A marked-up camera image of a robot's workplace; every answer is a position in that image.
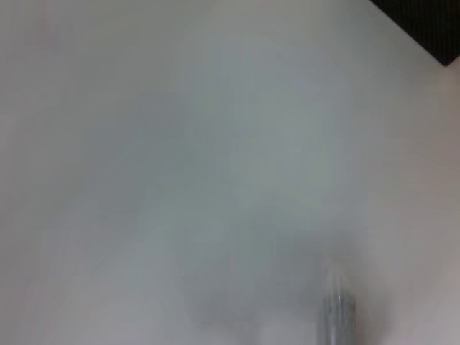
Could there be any black mesh pen holder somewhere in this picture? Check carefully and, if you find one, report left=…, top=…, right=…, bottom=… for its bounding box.
left=369, top=0, right=460, bottom=68

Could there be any grey marker pen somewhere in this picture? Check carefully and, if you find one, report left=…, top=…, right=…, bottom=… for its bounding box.
left=321, top=257, right=357, bottom=345

